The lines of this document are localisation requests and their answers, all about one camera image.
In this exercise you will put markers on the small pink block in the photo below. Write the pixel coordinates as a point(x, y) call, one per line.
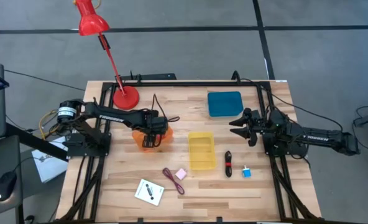
point(181, 174)

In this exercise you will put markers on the black box behind table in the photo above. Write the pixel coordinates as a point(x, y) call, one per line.
point(153, 76)

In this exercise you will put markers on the small blue white charger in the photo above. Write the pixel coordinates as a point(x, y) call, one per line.
point(246, 172)

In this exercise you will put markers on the black aluminium table frame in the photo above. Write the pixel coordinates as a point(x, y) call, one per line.
point(187, 83)

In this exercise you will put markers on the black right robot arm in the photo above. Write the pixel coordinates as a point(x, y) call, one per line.
point(314, 137)

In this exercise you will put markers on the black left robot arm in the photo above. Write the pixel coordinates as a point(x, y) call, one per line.
point(109, 115)

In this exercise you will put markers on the orange translucent plastic bin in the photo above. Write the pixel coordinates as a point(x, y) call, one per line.
point(137, 138)

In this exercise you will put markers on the white flat box black print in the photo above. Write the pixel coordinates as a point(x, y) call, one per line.
point(148, 193)

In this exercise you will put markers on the blue plastic bin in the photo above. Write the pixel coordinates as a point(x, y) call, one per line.
point(225, 103)

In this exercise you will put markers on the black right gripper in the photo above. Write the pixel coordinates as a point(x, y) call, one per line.
point(256, 127)

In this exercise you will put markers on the white paper booklet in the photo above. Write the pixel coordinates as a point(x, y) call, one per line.
point(48, 166)

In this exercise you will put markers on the black computer mouse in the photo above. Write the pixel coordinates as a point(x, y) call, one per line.
point(5, 186)

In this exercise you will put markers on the red desk lamp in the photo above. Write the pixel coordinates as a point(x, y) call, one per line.
point(126, 98)

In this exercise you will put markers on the yellow translucent plastic bin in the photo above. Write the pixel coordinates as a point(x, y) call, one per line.
point(202, 151)

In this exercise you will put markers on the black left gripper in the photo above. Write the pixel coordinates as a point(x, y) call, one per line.
point(156, 123)

